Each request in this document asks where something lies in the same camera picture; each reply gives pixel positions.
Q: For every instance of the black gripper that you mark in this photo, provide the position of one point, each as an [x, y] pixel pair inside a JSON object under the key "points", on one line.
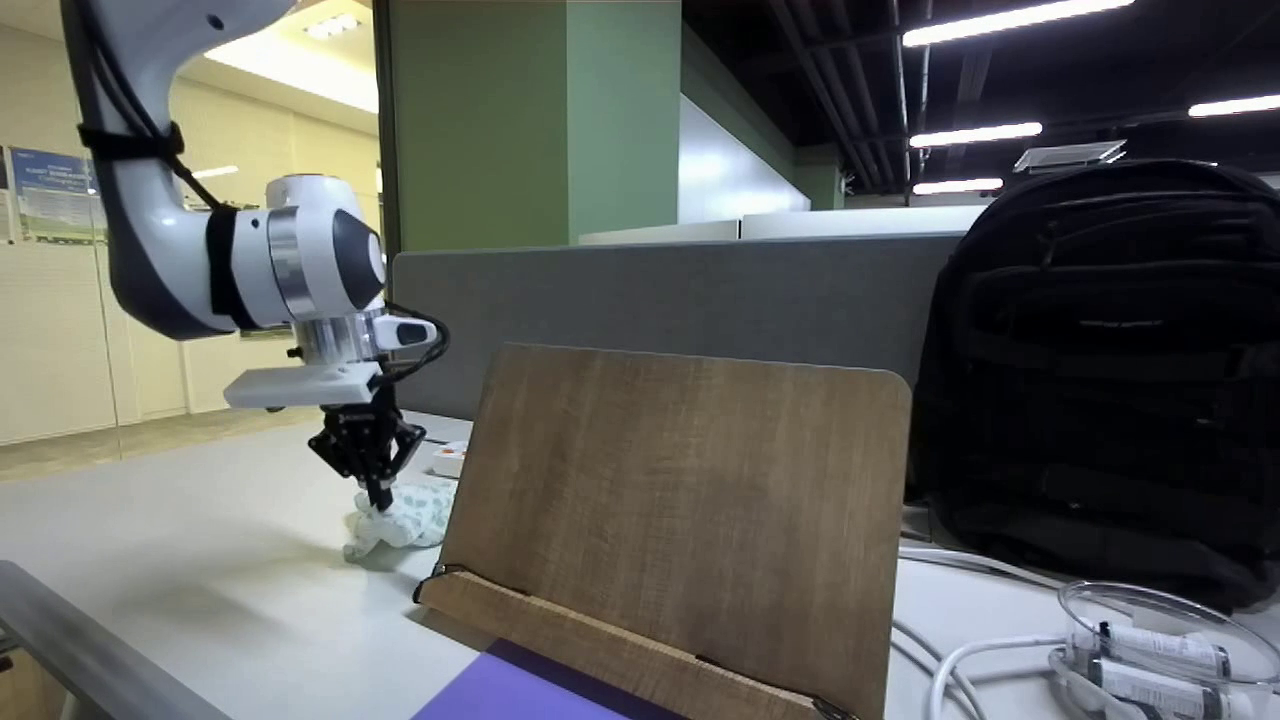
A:
{"points": [[361, 425]]}

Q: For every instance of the white green patterned cloth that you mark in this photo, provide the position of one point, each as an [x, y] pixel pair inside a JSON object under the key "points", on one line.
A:
{"points": [[398, 530]]}

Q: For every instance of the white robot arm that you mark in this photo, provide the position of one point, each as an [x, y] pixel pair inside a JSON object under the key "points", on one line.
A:
{"points": [[145, 252]]}

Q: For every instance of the wooden book stand board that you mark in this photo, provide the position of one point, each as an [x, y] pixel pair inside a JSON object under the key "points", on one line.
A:
{"points": [[665, 505]]}

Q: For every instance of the purple paper sheet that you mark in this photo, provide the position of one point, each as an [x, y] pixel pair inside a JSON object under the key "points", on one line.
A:
{"points": [[492, 694]]}

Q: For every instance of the grey desk partition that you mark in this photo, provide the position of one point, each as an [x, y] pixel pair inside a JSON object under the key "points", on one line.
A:
{"points": [[665, 300]]}

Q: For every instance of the fluorescent ceiling light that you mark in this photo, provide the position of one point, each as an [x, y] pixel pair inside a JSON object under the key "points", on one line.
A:
{"points": [[979, 133], [1234, 104], [1014, 23], [958, 184]]}

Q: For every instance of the black backpack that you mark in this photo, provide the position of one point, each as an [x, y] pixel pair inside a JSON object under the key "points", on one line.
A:
{"points": [[1106, 401]]}

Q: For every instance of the white power strip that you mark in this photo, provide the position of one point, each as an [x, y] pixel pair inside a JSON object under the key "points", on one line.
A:
{"points": [[1173, 668]]}

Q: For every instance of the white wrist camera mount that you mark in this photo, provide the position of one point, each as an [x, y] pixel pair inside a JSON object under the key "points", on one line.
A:
{"points": [[302, 388]]}

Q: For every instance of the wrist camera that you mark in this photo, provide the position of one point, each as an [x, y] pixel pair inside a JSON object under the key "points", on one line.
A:
{"points": [[407, 333]]}

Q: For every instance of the wall poster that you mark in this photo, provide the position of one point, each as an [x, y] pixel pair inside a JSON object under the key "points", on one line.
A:
{"points": [[51, 193]]}

